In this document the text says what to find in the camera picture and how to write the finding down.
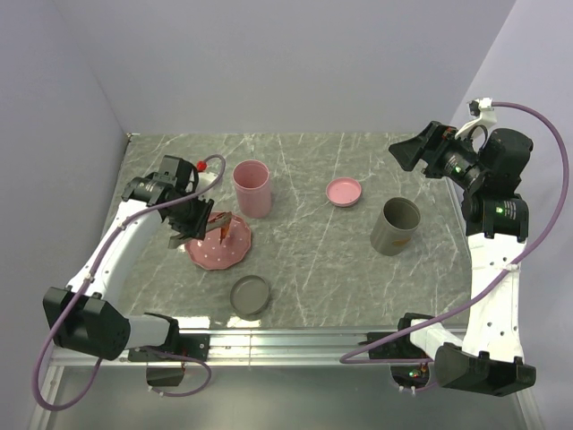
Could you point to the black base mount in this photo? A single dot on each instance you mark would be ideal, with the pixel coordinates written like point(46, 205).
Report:
point(408, 372)
point(166, 365)

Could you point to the pink dotted plate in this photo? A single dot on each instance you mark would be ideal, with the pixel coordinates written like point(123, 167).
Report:
point(215, 253)

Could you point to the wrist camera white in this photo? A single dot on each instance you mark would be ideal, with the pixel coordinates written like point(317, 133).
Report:
point(205, 177)
point(483, 112)

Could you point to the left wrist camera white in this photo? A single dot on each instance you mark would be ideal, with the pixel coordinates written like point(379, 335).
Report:
point(205, 177)

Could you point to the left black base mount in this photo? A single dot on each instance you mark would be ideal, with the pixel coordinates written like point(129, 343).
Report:
point(166, 365)

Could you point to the tall grey cup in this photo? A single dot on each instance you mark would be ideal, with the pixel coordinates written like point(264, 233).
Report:
point(395, 226)

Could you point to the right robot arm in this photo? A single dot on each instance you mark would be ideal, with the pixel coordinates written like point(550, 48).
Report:
point(489, 359)

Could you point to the pink round lid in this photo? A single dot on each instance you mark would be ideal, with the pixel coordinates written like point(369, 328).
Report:
point(343, 191)

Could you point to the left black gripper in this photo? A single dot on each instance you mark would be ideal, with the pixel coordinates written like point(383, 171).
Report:
point(195, 228)

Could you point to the aluminium front rail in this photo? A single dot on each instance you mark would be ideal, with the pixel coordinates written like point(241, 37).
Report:
point(296, 347)

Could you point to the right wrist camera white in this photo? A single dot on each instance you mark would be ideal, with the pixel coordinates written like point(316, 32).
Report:
point(483, 112)

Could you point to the tall pink cup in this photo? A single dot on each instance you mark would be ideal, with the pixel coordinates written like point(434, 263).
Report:
point(251, 179)

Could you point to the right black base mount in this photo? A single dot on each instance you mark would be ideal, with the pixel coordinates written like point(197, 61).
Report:
point(408, 372)

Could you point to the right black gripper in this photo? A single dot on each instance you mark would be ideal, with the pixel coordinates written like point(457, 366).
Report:
point(434, 141)

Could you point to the metal tongs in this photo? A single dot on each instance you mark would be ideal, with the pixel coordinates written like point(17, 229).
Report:
point(219, 220)

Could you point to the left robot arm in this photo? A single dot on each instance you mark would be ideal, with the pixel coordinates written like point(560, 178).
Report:
point(83, 316)

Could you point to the grey round lid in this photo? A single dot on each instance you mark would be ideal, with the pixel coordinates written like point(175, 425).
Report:
point(250, 296)

